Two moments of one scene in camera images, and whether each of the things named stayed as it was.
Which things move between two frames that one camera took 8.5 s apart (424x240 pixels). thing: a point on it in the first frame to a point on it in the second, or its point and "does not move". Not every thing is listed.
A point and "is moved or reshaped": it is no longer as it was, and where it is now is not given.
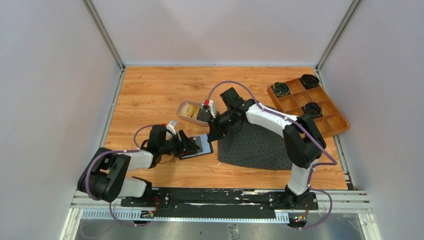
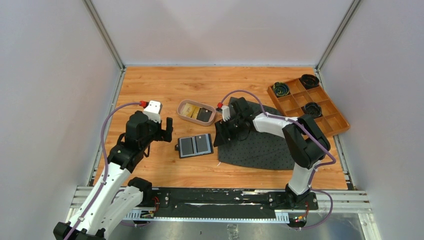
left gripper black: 187,147 to 162,134
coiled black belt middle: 313,109 does not move
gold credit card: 188,110 does not move
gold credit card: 195,113 does not move
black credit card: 198,140 is moved or reshaped
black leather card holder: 205,146 does not move
